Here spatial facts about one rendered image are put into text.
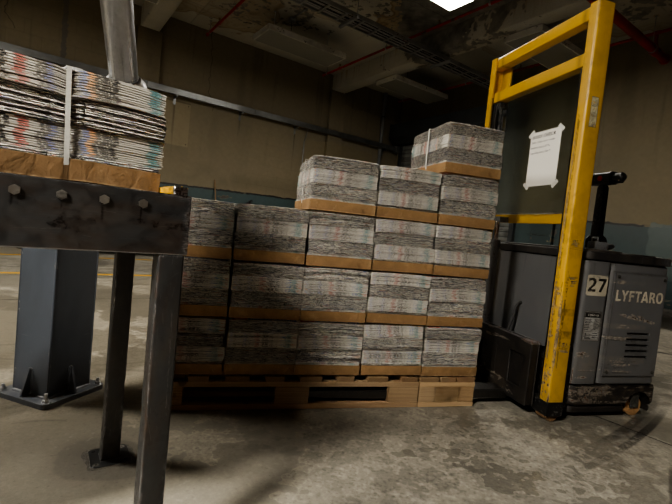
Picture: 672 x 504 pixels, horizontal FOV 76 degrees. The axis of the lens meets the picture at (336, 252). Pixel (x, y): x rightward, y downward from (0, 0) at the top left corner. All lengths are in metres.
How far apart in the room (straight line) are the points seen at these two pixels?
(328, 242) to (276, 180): 7.51
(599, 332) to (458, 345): 0.66
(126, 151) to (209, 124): 7.76
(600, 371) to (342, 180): 1.52
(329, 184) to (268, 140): 7.50
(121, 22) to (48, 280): 0.96
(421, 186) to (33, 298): 1.61
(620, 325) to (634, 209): 5.61
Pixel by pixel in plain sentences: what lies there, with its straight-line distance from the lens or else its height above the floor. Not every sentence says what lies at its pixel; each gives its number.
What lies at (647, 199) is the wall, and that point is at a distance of 7.94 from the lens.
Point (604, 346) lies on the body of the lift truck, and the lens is 2.42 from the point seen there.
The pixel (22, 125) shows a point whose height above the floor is 0.90.
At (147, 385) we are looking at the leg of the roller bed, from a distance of 0.97.
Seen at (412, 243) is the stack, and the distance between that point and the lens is 1.90.
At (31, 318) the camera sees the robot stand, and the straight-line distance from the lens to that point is 2.00.
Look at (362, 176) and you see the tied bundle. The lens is 1.82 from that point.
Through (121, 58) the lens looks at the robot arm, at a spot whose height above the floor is 1.29.
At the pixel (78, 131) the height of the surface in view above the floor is 0.91.
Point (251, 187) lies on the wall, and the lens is 9.00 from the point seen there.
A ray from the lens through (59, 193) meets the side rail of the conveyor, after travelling 0.87.
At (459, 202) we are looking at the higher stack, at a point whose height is 0.94.
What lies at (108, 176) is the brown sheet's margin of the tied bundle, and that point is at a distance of 1.04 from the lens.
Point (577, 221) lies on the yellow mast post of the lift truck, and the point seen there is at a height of 0.91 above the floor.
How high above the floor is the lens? 0.76
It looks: 3 degrees down
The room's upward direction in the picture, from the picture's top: 6 degrees clockwise
